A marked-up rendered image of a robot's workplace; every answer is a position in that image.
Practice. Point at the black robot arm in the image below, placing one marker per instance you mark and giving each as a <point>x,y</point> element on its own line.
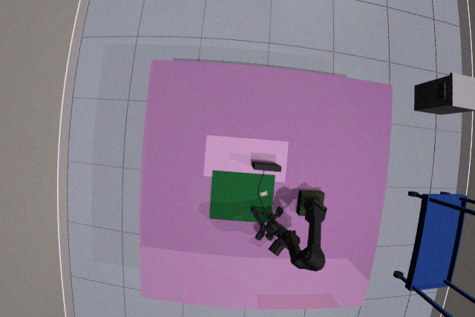
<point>312,257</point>

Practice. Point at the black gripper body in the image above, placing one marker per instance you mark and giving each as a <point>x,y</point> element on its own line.
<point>278,212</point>

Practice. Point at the black cable with plug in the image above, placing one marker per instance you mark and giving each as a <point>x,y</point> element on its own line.
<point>254,211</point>

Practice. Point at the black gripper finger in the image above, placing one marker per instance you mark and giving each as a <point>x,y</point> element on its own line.
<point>268,215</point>
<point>259,221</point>

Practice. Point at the green circuit board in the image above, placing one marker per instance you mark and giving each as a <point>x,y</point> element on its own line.
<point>234,194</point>

